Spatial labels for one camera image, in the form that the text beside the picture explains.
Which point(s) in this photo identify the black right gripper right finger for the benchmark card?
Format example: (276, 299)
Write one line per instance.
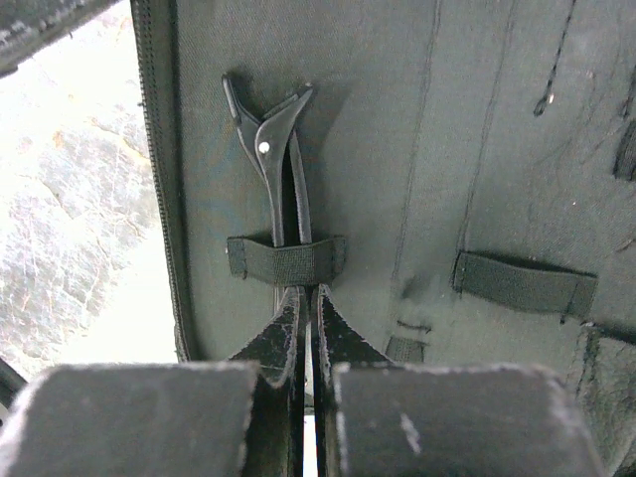
(378, 418)

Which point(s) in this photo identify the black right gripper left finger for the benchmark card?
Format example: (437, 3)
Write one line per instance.
(239, 417)

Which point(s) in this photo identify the black zip tool case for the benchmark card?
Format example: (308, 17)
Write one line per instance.
(470, 169)

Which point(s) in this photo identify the black hair clip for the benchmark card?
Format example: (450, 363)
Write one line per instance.
(268, 143)

